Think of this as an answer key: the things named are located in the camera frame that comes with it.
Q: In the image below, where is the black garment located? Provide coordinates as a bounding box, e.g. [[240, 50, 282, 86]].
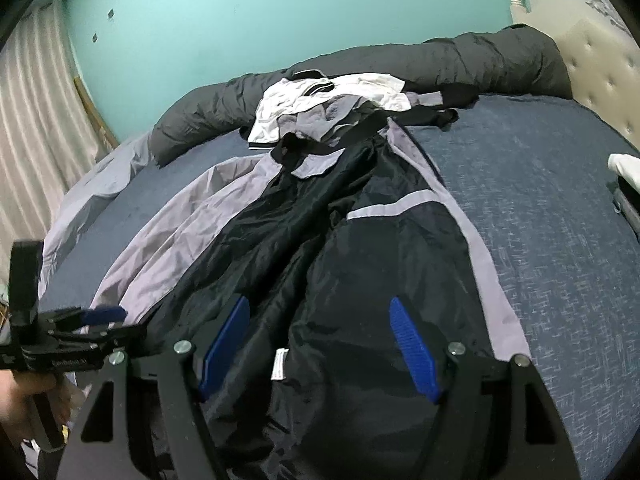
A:
[[425, 82, 481, 127]]

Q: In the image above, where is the light grey bedsheet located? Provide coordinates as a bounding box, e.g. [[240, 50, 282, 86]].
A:
[[37, 132, 153, 286]]

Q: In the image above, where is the folded white cloth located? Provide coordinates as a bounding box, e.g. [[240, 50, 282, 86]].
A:
[[607, 152, 640, 186]]

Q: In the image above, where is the wooden frame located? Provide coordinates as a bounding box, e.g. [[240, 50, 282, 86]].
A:
[[74, 76, 121, 148]]

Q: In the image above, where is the grey garment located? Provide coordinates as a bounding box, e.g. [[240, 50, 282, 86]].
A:
[[277, 92, 381, 143]]

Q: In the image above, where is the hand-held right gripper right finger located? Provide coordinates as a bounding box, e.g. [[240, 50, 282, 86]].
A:
[[389, 296, 583, 480]]

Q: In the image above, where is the person's left hand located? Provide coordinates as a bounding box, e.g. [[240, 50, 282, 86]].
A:
[[0, 374, 72, 442]]

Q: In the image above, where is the white garment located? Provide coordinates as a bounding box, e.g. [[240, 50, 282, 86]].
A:
[[247, 72, 416, 151]]

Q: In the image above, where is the grey and black jacket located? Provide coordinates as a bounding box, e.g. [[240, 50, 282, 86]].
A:
[[87, 120, 533, 480]]

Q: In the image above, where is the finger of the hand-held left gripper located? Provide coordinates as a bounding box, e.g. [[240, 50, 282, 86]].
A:
[[47, 306, 127, 331], [50, 325, 148, 361]]

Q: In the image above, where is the beige tufted headboard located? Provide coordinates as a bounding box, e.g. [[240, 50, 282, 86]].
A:
[[510, 0, 640, 151]]

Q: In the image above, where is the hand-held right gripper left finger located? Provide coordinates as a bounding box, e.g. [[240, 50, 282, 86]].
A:
[[62, 295, 251, 480]]

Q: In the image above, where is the dark grey duvet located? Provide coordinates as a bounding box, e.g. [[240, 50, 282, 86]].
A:
[[150, 24, 576, 168]]

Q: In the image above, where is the beige curtain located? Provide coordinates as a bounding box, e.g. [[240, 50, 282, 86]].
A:
[[0, 0, 118, 281]]

